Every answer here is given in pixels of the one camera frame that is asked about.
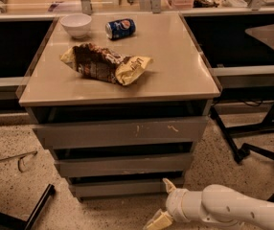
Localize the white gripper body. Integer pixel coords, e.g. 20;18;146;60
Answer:
166;189;193;222

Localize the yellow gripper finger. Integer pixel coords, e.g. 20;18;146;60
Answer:
163;178;176;194
143;209;173;230

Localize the grey bottom drawer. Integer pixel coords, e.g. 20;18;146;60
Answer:
67;176;186;199

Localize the grey drawer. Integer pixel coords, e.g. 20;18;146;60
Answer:
67;176;186;199
34;116;208;150
55;152;193;177

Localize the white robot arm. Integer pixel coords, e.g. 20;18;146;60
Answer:
143;178;274;230

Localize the grey middle drawer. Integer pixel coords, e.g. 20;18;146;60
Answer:
55;152;193;177

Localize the grey top drawer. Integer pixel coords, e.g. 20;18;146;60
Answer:
34;116;208;150

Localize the grey drawer cabinet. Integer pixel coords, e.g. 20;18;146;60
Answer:
15;11;223;203

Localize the black office chair base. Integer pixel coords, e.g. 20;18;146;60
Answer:
234;143;274;202

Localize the brown yellow chip bag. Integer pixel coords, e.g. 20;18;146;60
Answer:
60;43;152;86

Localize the metal rod with hook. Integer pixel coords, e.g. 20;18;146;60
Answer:
0;150;37;173

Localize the blue pepsi can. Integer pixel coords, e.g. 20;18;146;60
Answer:
105;18;136;40

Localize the black stand leg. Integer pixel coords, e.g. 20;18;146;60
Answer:
0;184;56;230

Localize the white bowl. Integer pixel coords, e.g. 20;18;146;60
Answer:
60;13;92;38

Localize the black table frame leg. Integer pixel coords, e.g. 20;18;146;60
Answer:
210;107;274;164

